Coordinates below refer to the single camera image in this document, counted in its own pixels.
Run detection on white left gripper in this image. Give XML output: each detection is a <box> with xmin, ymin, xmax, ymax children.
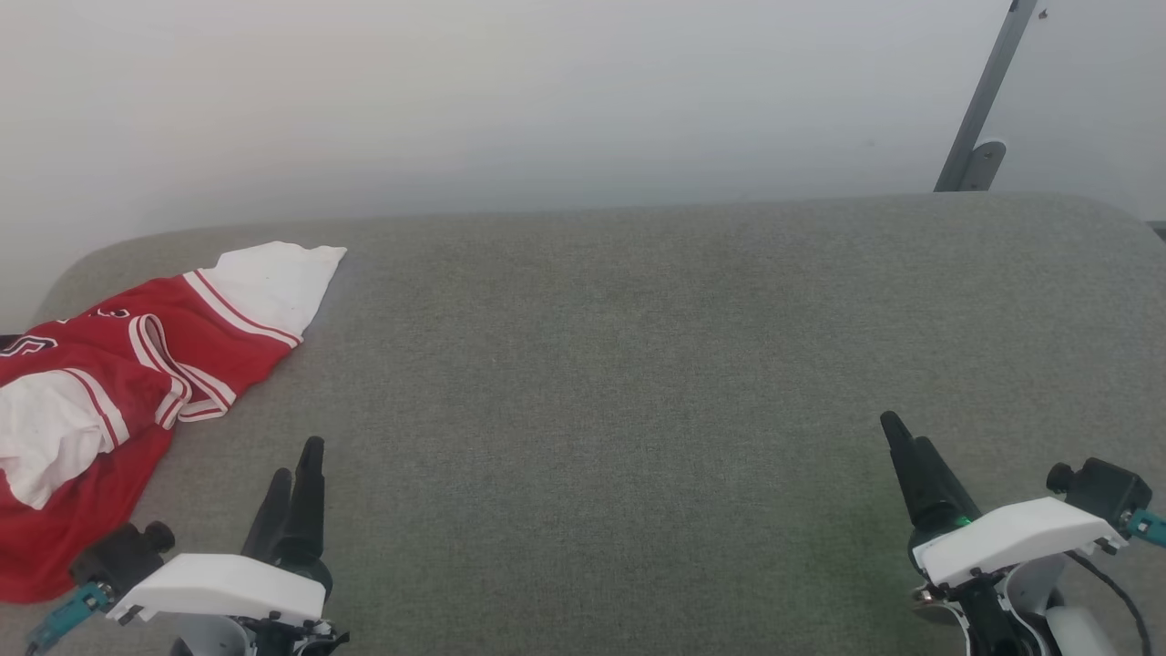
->
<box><xmin>107</xmin><ymin>436</ymin><xmax>349</xmax><ymax>656</ymax></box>

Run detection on teal right camera connector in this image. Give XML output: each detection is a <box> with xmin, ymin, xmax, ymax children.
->
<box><xmin>1123</xmin><ymin>509</ymin><xmax>1166</xmax><ymax>549</ymax></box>

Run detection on teal camera connector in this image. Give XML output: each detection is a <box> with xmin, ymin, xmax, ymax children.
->
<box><xmin>1123</xmin><ymin>509</ymin><xmax>1166</xmax><ymax>549</ymax></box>
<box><xmin>25</xmin><ymin>581</ymin><xmax>117</xmax><ymax>653</ymax></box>

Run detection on grey metal post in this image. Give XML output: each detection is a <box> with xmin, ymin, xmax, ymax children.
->
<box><xmin>935</xmin><ymin>0</ymin><xmax>1040</xmax><ymax>193</ymax></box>

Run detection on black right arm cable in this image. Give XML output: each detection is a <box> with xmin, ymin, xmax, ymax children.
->
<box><xmin>1064</xmin><ymin>548</ymin><xmax>1154</xmax><ymax>656</ymax></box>

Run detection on grey rounded post bracket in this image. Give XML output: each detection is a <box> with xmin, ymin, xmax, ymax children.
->
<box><xmin>956</xmin><ymin>138</ymin><xmax>1008</xmax><ymax>193</ymax></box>

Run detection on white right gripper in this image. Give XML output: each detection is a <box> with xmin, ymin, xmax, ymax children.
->
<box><xmin>880</xmin><ymin>411</ymin><xmax>1130</xmax><ymax>656</ymax></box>

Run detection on red white basketball jersey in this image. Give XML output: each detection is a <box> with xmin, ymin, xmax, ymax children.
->
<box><xmin>0</xmin><ymin>241</ymin><xmax>348</xmax><ymax>605</ymax></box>

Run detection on grey fabric sofa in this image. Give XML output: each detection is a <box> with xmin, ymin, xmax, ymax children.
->
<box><xmin>0</xmin><ymin>191</ymin><xmax>1166</xmax><ymax>656</ymax></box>

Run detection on teal left camera connector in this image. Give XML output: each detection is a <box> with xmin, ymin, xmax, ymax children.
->
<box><xmin>25</xmin><ymin>581</ymin><xmax>117</xmax><ymax>653</ymax></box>

